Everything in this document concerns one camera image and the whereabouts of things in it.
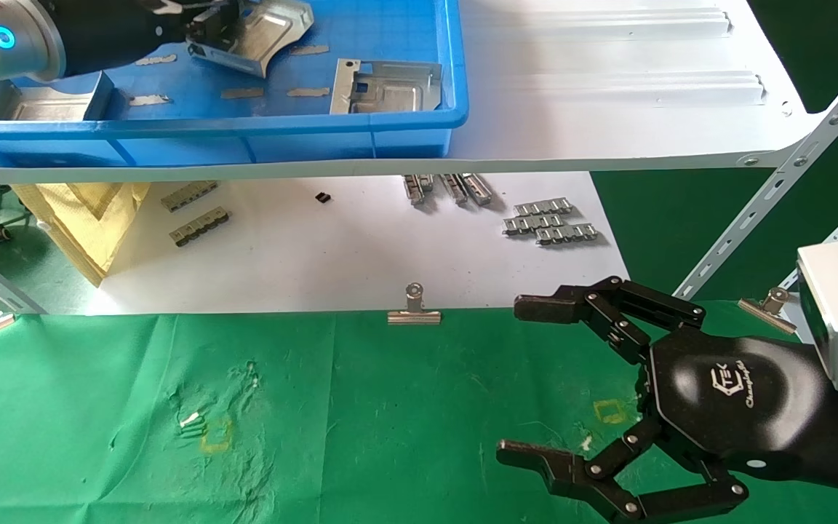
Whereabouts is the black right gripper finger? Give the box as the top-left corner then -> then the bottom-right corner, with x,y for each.
495,416 -> 751,523
514,276 -> 707,366

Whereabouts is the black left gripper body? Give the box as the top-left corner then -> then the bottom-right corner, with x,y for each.
42,0 -> 193,78

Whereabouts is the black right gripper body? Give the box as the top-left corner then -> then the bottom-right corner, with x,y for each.
641,327 -> 834,483

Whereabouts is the flat sheet metal part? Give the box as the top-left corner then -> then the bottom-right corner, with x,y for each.
330,58 -> 443,116

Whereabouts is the blue plastic bin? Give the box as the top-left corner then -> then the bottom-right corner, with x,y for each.
0,0 -> 471,170

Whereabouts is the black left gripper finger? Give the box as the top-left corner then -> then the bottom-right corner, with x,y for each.
186,4 -> 242,52
146,0 -> 207,15

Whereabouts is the yellow paper bag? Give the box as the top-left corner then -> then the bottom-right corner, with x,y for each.
12,182 -> 152,288

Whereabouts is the silver rail part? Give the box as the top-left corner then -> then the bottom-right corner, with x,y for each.
439,175 -> 468,206
460,173 -> 495,207
402,175 -> 435,207

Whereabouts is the brass toothed metal bar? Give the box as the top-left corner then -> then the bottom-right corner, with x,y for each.
169,207 -> 231,247
160,180 -> 219,213

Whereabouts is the bent sheet metal part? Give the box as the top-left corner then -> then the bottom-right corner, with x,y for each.
186,0 -> 315,79
0,71 -> 116,124

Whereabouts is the green table cloth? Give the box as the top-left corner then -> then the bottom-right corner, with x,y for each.
0,300 -> 838,524

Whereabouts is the white metal shelf rack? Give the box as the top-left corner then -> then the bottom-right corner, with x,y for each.
0,0 -> 838,317

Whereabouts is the silver toothed metal bar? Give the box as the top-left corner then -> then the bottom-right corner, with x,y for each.
535,223 -> 601,247
512,197 -> 575,217
502,213 -> 564,236

